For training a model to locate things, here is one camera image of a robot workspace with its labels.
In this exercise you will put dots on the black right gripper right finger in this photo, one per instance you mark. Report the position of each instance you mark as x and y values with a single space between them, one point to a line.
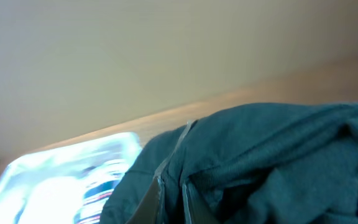
196 209

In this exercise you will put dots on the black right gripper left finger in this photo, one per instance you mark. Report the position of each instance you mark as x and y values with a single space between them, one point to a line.
151 208

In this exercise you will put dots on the plaid cloth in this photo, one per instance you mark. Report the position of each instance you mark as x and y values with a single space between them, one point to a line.
100 182

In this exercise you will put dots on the dark teal cloth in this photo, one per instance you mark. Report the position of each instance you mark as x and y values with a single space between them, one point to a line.
255 163

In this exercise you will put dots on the cream cloth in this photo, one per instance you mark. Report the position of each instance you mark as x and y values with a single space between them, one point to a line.
53 201

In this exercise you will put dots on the clear plastic storage container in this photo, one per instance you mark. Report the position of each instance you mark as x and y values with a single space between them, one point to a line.
23 174

